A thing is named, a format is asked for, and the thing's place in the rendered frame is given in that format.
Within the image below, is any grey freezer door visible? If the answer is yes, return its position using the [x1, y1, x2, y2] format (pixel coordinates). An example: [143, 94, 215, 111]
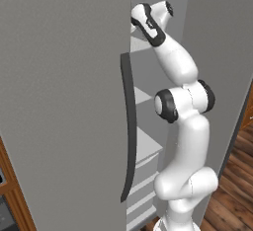
[163, 0, 253, 228]

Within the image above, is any grey fridge door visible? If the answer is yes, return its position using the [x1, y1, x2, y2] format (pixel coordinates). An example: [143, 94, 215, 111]
[0, 0, 133, 231]

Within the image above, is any white freezer drawer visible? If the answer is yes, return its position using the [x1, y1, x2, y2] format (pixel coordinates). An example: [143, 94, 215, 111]
[126, 152, 165, 231]

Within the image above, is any grey fridge interior with shelves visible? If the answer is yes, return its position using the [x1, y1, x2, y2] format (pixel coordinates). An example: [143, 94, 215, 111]
[126, 0, 193, 231]

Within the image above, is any brown wooden cupboard run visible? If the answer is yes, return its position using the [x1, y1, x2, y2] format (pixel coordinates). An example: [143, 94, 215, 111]
[239, 82, 253, 132]

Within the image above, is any brown wooden cabinet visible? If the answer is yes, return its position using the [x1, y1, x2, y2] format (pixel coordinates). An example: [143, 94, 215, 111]
[0, 135, 38, 231]

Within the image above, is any dark grey appliance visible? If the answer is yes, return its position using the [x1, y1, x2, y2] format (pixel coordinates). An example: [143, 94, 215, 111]
[0, 167, 18, 231]

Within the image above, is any black curved door handle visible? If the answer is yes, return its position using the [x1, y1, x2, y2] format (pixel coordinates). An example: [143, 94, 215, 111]
[119, 51, 138, 204]

